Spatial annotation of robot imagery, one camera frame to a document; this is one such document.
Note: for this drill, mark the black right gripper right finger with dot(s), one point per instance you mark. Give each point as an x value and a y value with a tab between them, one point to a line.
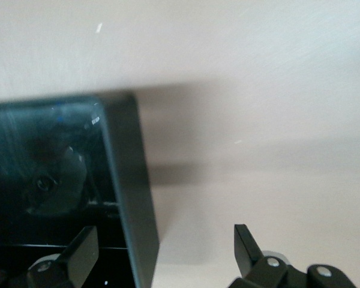
267	270

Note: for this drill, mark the brown table cover mat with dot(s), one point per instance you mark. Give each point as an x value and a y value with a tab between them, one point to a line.
243	90

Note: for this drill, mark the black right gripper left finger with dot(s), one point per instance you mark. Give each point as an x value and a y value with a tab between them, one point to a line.
78	258

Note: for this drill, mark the black plastic box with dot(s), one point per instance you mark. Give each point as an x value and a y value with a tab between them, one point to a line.
132	180

